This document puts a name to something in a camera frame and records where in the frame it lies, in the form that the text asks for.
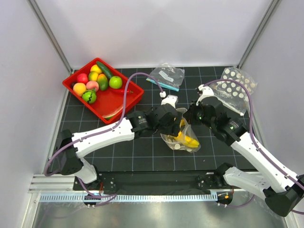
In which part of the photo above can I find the polka dot zip bag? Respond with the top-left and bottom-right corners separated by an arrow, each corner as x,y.
161,117 -> 201,153
210,67 -> 257,116

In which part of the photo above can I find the yellow banana bunch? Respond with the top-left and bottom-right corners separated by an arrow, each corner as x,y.
173,119 -> 200,149

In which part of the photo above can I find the small striped watermelon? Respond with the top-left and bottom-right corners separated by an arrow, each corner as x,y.
82,90 -> 97,104

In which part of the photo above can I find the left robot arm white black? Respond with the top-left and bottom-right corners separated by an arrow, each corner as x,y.
55,104 -> 182,190

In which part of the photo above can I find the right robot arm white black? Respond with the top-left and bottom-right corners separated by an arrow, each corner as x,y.
183,96 -> 304,217

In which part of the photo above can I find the blue zipper clear bag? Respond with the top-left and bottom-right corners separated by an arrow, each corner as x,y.
146,63 -> 185,92

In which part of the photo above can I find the black grid mat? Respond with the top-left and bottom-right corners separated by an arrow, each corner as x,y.
59,66 -> 255,171

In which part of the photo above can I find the red chili pepper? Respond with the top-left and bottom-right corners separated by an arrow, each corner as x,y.
110,88 -> 133,95

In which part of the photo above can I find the watermelon slice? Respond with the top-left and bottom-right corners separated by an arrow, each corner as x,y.
102,104 -> 124,120

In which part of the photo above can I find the red plastic tray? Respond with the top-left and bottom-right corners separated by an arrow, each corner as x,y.
62,57 -> 145,124

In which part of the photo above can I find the green apple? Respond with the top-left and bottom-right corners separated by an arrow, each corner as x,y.
109,76 -> 123,89

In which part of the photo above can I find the green red mango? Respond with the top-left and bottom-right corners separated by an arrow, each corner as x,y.
97,74 -> 109,91

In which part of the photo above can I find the green cucumber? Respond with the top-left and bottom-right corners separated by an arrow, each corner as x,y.
96,61 -> 113,80

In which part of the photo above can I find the pink peach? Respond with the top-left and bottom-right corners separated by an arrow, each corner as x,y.
86,81 -> 99,92

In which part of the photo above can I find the yellow red mango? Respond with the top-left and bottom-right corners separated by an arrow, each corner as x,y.
90,64 -> 102,74

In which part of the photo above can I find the orange peach fruit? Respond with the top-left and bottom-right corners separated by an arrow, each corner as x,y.
73,83 -> 87,97

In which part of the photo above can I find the red apple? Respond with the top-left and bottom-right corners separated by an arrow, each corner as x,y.
76,73 -> 89,85

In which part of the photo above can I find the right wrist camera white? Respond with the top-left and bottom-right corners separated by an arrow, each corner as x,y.
196,84 -> 214,106

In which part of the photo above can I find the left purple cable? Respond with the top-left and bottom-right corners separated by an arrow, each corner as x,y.
42,72 -> 167,207

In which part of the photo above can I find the purple cable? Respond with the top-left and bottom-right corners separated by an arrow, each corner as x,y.
201,79 -> 304,216
42,72 -> 167,207

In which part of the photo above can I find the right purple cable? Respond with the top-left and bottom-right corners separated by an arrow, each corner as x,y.
201,79 -> 304,216

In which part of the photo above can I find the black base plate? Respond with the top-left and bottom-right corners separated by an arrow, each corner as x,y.
72,171 -> 243,196

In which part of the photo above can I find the slotted cable duct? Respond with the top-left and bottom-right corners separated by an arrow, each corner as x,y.
39,192 -> 218,203

